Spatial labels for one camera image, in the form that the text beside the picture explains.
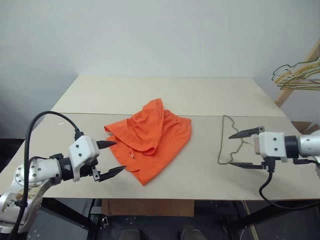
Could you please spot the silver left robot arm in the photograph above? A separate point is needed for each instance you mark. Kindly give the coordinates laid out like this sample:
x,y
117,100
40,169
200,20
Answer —
x,y
37,172

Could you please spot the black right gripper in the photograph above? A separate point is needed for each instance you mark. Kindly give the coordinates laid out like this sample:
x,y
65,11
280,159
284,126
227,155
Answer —
x,y
268,163

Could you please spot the thin wooden stick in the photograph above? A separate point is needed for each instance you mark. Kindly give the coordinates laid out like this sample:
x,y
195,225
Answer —
x,y
251,222

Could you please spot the orange t-shirt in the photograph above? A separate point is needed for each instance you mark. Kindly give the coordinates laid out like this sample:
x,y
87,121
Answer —
x,y
155,135

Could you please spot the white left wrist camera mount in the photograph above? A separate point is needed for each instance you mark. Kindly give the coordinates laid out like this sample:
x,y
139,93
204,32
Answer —
x,y
82,148

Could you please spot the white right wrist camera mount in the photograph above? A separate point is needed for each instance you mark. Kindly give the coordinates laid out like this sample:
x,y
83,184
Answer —
x,y
272,143

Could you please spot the cardboard sheet under table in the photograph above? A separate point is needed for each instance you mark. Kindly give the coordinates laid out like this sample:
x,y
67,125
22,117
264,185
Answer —
x,y
150,208

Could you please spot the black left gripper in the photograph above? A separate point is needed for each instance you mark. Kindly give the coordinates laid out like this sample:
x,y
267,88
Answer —
x,y
86,171

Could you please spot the black table frame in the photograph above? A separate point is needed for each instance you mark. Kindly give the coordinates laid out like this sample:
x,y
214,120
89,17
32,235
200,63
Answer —
x,y
65,217

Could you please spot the dark rounded shape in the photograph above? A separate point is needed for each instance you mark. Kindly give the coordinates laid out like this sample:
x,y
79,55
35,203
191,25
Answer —
x,y
130,235
190,233

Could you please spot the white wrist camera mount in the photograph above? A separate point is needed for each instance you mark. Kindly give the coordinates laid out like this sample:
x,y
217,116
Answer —
x,y
272,143
82,148

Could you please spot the brown cardboard box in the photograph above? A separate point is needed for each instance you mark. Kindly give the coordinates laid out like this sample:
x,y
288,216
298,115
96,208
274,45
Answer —
x,y
303,126

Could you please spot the hangers on wooden rack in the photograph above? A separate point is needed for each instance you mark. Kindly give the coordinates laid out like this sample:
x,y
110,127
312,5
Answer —
x,y
287,95

